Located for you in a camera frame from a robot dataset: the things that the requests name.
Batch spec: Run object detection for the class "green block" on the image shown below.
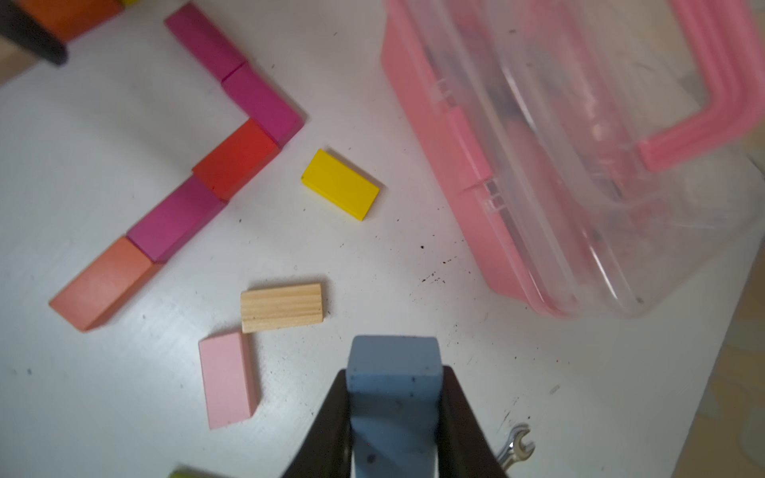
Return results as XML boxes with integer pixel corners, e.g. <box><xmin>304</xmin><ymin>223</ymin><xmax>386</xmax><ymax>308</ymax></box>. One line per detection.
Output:
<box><xmin>167</xmin><ymin>469</ymin><xmax>209</xmax><ymax>478</ymax></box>

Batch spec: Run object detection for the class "small hex key tool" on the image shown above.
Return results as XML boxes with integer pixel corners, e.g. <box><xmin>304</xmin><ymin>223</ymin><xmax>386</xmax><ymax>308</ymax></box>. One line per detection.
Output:
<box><xmin>496</xmin><ymin>423</ymin><xmax>536</xmax><ymax>471</ymax></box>

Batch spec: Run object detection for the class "orange block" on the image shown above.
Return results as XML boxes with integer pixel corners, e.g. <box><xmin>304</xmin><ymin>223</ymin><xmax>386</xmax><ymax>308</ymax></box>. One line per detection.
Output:
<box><xmin>49</xmin><ymin>237</ymin><xmax>163</xmax><ymax>332</ymax></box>
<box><xmin>17</xmin><ymin>0</ymin><xmax>125</xmax><ymax>43</ymax></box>

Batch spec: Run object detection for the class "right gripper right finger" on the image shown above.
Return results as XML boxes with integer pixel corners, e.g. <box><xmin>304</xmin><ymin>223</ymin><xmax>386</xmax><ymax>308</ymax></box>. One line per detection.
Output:
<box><xmin>437</xmin><ymin>366</ymin><xmax>506</xmax><ymax>478</ymax></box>

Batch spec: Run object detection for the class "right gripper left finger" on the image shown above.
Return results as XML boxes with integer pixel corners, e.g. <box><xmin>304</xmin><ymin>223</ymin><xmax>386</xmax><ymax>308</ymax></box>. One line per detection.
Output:
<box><xmin>282</xmin><ymin>370</ymin><xmax>353</xmax><ymax>478</ymax></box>

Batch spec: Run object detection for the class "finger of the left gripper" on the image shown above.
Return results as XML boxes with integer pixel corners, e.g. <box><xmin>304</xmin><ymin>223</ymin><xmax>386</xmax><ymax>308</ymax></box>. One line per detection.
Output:
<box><xmin>1</xmin><ymin>0</ymin><xmax>69</xmax><ymax>66</ymax></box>

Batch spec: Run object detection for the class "light pink block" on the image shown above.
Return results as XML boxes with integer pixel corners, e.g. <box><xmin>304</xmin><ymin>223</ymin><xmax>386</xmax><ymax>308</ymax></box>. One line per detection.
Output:
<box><xmin>198</xmin><ymin>331</ymin><xmax>259</xmax><ymax>429</ymax></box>

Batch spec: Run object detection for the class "natural wood block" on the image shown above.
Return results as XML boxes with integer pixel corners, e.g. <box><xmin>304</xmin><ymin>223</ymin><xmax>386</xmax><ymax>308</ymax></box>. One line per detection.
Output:
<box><xmin>240</xmin><ymin>283</ymin><xmax>325</xmax><ymax>334</ymax></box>

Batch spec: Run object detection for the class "yellow block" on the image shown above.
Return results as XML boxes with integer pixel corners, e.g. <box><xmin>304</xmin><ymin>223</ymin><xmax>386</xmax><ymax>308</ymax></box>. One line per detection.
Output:
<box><xmin>301</xmin><ymin>149</ymin><xmax>381</xmax><ymax>221</ymax></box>

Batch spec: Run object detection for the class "magenta block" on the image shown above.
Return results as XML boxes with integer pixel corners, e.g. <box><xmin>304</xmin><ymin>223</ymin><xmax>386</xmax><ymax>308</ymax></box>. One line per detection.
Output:
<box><xmin>165</xmin><ymin>2</ymin><xmax>247</xmax><ymax>82</ymax></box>
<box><xmin>127</xmin><ymin>175</ymin><xmax>227</xmax><ymax>263</ymax></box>
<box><xmin>221</xmin><ymin>63</ymin><xmax>304</xmax><ymax>149</ymax></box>

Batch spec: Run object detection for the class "red block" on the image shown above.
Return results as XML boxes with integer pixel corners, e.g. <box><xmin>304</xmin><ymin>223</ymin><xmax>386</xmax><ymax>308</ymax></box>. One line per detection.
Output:
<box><xmin>192</xmin><ymin>119</ymin><xmax>281</xmax><ymax>201</ymax></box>

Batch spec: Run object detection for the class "pink plastic storage box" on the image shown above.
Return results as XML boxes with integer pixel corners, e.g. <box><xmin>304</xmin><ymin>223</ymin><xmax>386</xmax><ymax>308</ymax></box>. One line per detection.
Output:
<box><xmin>382</xmin><ymin>1</ymin><xmax>764</xmax><ymax>317</ymax></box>

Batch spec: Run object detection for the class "blue block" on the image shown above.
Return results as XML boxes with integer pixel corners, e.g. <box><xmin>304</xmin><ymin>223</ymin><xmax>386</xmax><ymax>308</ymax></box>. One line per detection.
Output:
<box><xmin>346</xmin><ymin>336</ymin><xmax>443</xmax><ymax>477</ymax></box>

